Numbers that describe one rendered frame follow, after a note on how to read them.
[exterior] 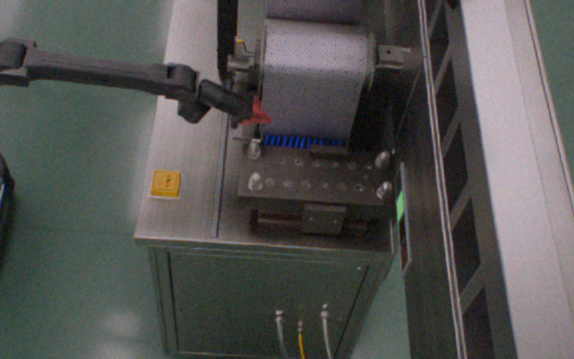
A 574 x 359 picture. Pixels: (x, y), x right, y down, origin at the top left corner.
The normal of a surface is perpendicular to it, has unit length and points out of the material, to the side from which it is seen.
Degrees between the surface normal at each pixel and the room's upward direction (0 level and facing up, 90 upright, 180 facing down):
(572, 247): 0
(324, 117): 90
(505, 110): 0
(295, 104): 90
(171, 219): 0
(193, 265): 90
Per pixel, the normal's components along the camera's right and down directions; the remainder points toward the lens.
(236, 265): -0.03, 0.82
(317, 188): 0.08, -0.57
